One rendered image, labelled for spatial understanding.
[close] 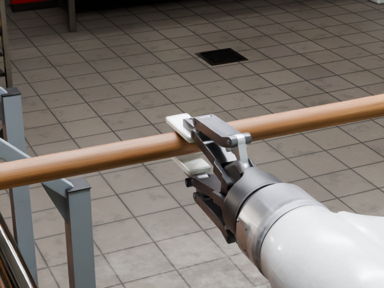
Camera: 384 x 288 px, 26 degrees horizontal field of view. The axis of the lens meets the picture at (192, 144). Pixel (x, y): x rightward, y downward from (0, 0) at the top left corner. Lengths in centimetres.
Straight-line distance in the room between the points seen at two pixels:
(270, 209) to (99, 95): 364
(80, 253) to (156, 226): 170
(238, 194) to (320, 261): 16
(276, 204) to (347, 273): 13
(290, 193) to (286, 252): 8
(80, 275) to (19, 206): 49
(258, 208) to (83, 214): 68
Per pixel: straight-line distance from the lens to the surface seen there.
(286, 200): 80
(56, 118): 415
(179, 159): 102
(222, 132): 91
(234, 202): 85
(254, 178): 86
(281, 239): 77
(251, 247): 81
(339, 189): 349
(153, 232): 314
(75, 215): 145
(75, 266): 150
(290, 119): 107
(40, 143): 390
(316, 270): 72
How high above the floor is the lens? 162
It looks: 25 degrees down
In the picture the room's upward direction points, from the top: straight up
